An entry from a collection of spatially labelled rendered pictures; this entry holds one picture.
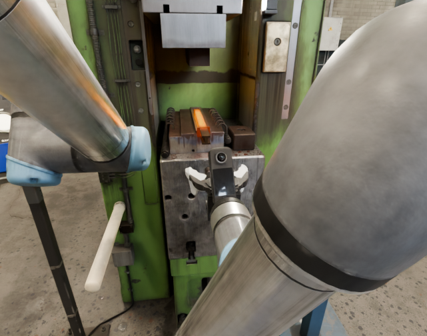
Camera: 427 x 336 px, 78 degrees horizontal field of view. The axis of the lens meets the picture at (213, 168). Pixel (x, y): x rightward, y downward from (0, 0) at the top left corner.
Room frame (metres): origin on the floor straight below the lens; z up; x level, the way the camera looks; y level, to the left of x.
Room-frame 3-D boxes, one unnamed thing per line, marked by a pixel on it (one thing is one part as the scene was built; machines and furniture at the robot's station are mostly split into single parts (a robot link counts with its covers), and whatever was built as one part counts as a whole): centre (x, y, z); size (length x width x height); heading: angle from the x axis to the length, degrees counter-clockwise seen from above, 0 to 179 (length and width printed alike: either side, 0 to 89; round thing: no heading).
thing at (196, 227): (1.14, 0.03, 0.69); 0.56 x 0.38 x 0.45; 8
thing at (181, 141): (1.13, 0.09, 0.96); 0.42 x 0.20 x 0.09; 8
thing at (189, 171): (0.56, 0.05, 0.97); 0.09 x 0.03 x 0.06; 43
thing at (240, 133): (1.00, -0.11, 0.95); 0.12 x 0.08 x 0.06; 8
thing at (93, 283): (0.78, 0.39, 0.62); 0.44 x 0.05 x 0.05; 8
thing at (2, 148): (0.65, 0.54, 1.01); 0.07 x 0.05 x 0.07; 122
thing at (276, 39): (1.09, -0.24, 1.27); 0.09 x 0.02 x 0.17; 98
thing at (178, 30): (1.13, 0.09, 1.32); 0.42 x 0.20 x 0.10; 8
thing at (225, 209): (0.40, -0.04, 0.98); 0.08 x 0.05 x 0.08; 97
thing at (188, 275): (1.14, 0.03, 0.23); 0.55 x 0.37 x 0.47; 8
